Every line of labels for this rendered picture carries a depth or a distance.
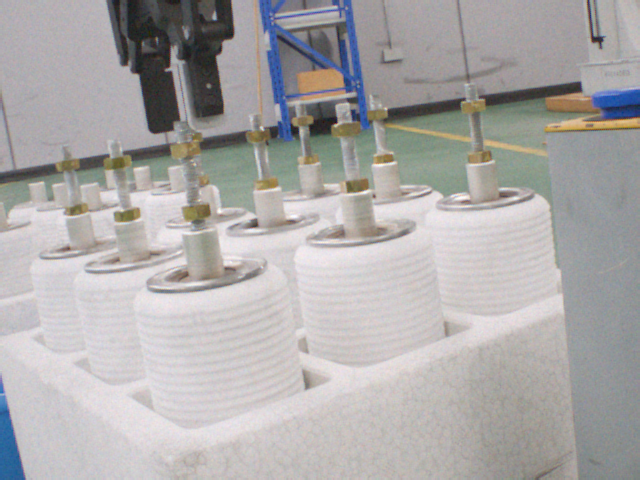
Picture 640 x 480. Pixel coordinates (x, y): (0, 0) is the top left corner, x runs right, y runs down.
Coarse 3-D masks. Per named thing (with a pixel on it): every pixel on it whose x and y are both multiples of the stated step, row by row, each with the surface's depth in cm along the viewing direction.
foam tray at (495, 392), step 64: (448, 320) 62; (512, 320) 59; (64, 384) 60; (128, 384) 58; (320, 384) 55; (384, 384) 52; (448, 384) 55; (512, 384) 58; (64, 448) 63; (128, 448) 50; (192, 448) 46; (256, 448) 47; (320, 448) 50; (384, 448) 52; (448, 448) 55; (512, 448) 59
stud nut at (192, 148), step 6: (174, 144) 52; (180, 144) 51; (186, 144) 51; (192, 144) 52; (198, 144) 52; (174, 150) 52; (180, 150) 51; (186, 150) 51; (192, 150) 52; (198, 150) 52; (174, 156) 52; (180, 156) 52; (186, 156) 52
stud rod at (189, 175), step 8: (184, 120) 52; (176, 128) 52; (184, 128) 52; (176, 136) 52; (184, 136) 52; (184, 160) 52; (192, 160) 52; (184, 168) 52; (192, 168) 52; (184, 176) 52; (192, 176) 52; (184, 184) 52; (192, 184) 52; (184, 192) 53; (192, 192) 52; (192, 200) 52; (200, 200) 53; (192, 224) 53; (200, 224) 53
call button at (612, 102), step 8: (616, 88) 49; (624, 88) 48; (632, 88) 47; (592, 96) 49; (600, 96) 48; (608, 96) 47; (616, 96) 47; (624, 96) 47; (632, 96) 46; (600, 104) 48; (608, 104) 47; (616, 104) 47; (624, 104) 47; (632, 104) 47; (608, 112) 48; (616, 112) 47; (624, 112) 47; (632, 112) 47
